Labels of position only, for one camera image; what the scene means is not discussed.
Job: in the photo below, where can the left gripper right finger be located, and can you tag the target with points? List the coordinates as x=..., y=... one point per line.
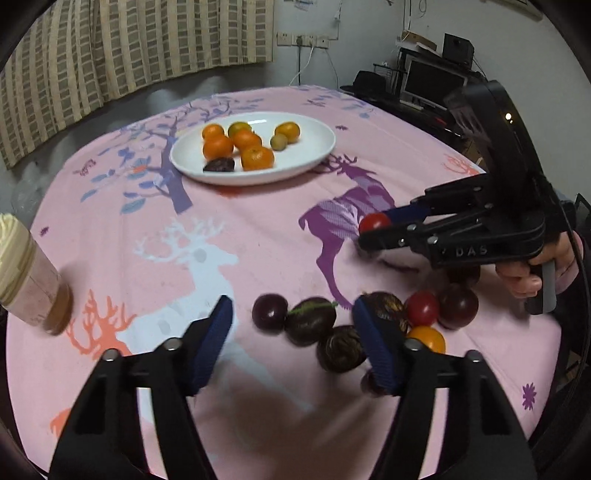
x=483, y=438

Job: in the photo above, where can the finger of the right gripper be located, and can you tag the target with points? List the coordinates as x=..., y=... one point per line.
x=418, y=236
x=438, y=198

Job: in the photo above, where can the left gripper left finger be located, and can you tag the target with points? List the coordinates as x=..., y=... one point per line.
x=102, y=438

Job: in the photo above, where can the red cherry tomato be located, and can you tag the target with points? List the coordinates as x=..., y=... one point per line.
x=422, y=309
x=374, y=221

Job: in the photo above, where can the yellow-orange tomato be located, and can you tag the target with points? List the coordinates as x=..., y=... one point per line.
x=430, y=337

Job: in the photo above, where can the dark cherry with stem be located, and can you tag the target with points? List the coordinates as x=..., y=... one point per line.
x=309, y=321

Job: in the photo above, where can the yellow tomato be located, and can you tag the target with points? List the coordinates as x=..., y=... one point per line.
x=290, y=130

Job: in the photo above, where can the dark cherry round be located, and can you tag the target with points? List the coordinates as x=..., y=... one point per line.
x=269, y=312

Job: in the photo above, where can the yellow-green small fruit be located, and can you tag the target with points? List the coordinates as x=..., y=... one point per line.
x=279, y=142

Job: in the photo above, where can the rough-skinned orange mandarin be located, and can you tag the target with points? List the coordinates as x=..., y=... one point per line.
x=257, y=158

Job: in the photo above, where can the small yellow kumquat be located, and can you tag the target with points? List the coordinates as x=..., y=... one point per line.
x=237, y=127

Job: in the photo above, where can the dark dried fruit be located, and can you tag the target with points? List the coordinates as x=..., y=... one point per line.
x=220, y=165

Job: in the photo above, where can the orange mandarin with green navel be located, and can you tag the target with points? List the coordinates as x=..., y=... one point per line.
x=217, y=146

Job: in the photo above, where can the black monitor on shelf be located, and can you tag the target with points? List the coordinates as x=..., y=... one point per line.
x=429, y=79

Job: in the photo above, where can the jar with cream lid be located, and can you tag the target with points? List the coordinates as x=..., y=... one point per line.
x=32, y=288

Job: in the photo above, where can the pink deer-print tablecloth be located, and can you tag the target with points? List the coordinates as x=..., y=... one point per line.
x=147, y=252

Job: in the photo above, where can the beige checked curtain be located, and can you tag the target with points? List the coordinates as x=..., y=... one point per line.
x=78, y=56

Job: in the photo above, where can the wall power strip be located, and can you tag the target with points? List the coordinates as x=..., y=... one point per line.
x=302, y=40

